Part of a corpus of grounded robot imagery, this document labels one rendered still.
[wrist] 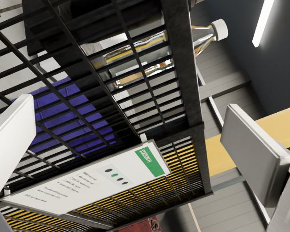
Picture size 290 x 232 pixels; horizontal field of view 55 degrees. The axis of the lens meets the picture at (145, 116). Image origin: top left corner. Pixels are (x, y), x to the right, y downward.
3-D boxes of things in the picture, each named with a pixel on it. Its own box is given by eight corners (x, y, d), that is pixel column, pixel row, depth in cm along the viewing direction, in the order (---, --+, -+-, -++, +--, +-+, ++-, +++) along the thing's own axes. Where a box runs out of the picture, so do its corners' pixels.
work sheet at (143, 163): (58, 216, 71) (172, 173, 69) (-4, 200, 51) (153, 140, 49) (57, 208, 72) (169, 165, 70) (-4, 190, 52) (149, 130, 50)
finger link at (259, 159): (279, 157, 13) (294, 157, 13) (226, 103, 19) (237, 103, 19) (263, 209, 14) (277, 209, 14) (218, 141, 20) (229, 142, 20)
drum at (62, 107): (48, 160, 334) (127, 130, 328) (12, 149, 271) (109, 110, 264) (37, 110, 360) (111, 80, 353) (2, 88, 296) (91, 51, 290)
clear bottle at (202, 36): (121, 98, 48) (232, 54, 47) (108, 77, 42) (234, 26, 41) (113, 70, 51) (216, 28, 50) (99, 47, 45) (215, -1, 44)
